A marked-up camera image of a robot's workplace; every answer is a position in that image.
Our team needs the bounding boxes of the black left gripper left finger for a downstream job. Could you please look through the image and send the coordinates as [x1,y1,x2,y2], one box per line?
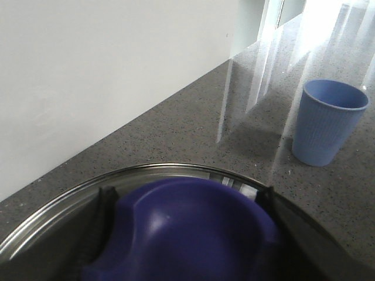
[1,187,119,280]

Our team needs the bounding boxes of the light blue ribbed cup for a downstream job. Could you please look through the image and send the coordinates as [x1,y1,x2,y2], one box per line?
[292,79,370,167]

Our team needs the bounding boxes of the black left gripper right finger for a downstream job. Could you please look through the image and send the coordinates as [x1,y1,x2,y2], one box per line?
[255,187,374,280]

